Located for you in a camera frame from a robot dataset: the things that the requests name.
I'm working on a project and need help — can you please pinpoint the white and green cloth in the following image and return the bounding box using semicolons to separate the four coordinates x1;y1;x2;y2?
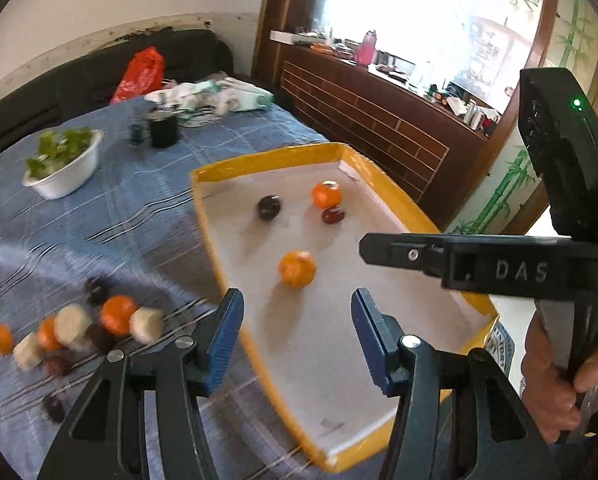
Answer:
146;77;275;128

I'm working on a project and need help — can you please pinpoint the red plastic bag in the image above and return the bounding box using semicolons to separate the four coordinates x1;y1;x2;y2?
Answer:
110;47;166;106

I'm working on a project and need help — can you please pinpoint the dark purple passion fruit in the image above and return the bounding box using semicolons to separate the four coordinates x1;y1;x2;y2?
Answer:
256;195;283;221
84;277;109;306
86;322;115;353

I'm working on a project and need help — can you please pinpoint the black cup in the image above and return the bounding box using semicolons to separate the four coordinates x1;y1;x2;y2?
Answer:
149;110;180;150

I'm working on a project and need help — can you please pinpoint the yellow-rimmed white tray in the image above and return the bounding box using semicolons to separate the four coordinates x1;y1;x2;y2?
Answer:
189;142;500;473

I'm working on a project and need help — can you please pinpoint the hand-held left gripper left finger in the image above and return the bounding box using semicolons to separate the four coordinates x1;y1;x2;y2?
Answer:
36;287;245;480

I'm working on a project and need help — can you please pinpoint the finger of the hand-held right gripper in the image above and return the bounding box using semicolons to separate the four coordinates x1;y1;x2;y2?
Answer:
359;232;447;278

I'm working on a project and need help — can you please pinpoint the brown wooden window cabinet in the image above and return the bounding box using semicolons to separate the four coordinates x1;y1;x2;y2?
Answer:
266;42;502;231

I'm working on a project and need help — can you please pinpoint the white sugarcane chunk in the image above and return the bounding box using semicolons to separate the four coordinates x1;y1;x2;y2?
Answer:
129;307;166;345
12;332;46;372
54;304;94;351

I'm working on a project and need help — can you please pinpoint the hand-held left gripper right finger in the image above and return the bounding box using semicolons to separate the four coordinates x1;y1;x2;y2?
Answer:
351;287;562;480

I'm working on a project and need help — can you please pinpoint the flat white box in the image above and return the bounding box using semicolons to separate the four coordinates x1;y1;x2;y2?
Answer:
270;30;320;45

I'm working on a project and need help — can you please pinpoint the blue plaid tablecloth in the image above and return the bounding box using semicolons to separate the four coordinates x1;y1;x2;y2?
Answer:
0;75;514;480

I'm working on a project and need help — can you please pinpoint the white bowl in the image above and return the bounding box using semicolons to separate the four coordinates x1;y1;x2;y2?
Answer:
22;130;104;200

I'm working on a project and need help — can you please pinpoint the person's right hand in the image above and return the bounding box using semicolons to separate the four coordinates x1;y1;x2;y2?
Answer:
521;317;598;443

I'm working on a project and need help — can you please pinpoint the brown wooden window frame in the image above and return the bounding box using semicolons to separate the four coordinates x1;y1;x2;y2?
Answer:
251;0;564;231

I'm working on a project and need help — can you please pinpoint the pink bottle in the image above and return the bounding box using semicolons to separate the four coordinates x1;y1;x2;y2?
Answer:
356;30;380;66

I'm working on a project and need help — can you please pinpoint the green lettuce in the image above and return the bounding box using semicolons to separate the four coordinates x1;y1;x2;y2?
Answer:
26;127;92;178

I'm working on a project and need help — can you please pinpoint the green bamboo wall decal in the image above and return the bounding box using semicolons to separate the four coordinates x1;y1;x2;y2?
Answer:
451;0;598;235

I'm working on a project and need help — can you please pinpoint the black sofa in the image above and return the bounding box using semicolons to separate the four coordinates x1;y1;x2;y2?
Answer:
0;30;235;161

